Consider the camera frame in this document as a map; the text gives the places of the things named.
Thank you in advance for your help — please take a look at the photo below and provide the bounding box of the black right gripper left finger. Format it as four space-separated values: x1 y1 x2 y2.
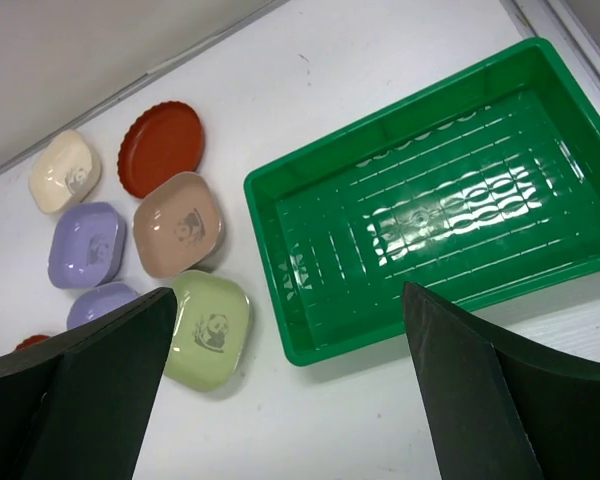
0 287 177 479

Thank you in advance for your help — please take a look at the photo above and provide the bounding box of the cream square panda plate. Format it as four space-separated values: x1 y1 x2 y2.
29 130 102 215

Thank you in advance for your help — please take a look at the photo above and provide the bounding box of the pink square panda plate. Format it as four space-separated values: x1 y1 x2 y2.
133 172 224 279

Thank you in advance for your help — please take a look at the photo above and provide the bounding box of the green plastic bin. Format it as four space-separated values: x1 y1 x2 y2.
244 37 600 367

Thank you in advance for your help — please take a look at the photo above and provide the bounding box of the purple square panda plate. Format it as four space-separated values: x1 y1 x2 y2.
48 202 127 289

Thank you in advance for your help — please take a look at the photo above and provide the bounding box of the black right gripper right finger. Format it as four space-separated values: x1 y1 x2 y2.
402 282 600 479

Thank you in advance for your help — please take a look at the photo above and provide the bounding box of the red round scalloped plate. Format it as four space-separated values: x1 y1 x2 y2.
117 101 205 199

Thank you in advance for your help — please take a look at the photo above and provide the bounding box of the green square panda plate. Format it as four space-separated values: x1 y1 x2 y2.
164 270 251 392

